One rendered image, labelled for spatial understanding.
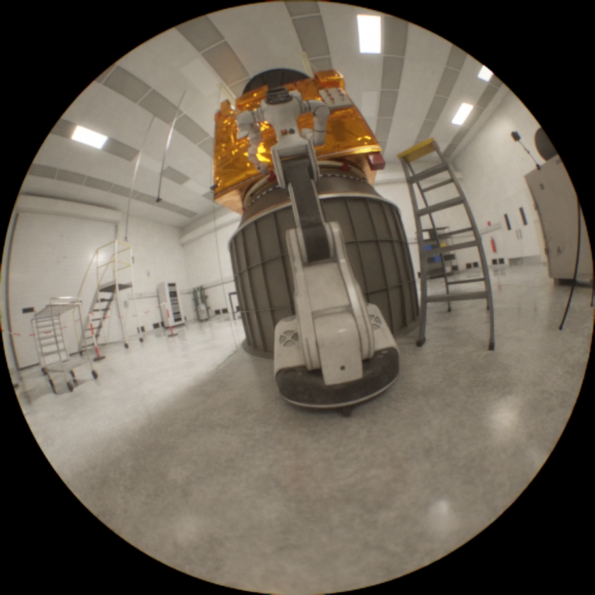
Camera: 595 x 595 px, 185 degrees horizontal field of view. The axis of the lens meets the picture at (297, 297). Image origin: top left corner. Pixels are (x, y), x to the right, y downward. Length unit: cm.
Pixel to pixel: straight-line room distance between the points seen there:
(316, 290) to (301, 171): 56
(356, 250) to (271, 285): 70
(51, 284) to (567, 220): 1072
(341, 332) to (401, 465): 46
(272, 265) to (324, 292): 84
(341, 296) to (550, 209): 312
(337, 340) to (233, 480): 56
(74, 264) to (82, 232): 122
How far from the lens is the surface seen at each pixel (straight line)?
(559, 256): 326
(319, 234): 73
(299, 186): 88
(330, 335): 59
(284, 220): 145
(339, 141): 213
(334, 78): 325
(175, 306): 861
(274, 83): 400
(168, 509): 70
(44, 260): 798
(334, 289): 67
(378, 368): 69
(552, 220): 327
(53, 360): 447
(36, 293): 774
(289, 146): 100
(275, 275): 143
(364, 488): 56
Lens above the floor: 51
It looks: 2 degrees down
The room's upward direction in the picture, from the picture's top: 11 degrees counter-clockwise
